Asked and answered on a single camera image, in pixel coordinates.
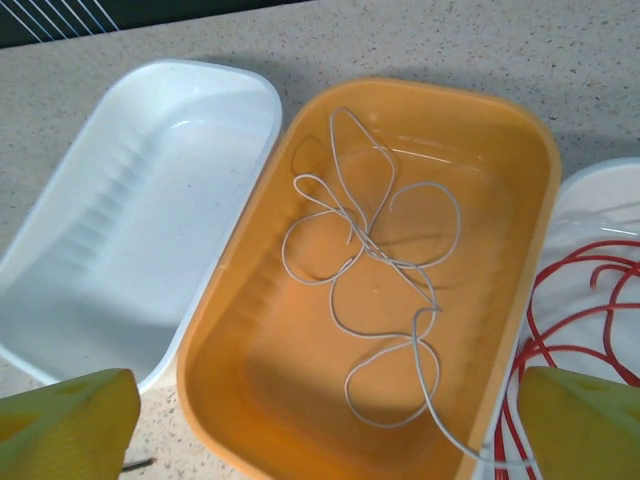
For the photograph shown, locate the orange plastic bin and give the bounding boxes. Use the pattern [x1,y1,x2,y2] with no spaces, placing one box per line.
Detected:
[175,75,562,480]

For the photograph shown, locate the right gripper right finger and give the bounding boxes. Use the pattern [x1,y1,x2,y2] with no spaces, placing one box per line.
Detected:
[519,365,640,480]

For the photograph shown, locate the white plastic bin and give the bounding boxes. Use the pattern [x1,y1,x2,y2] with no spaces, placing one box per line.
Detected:
[479,157,640,480]
[0,59,284,396]

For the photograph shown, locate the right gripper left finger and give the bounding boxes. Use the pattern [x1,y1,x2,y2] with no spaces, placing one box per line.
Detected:
[0,368,140,480]

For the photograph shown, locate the white cable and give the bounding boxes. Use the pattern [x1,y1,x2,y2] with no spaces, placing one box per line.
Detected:
[282,107,461,341]
[344,299,539,469]

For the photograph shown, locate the red cable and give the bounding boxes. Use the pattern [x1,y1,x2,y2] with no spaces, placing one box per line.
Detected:
[497,239,640,469]
[527,259,640,389]

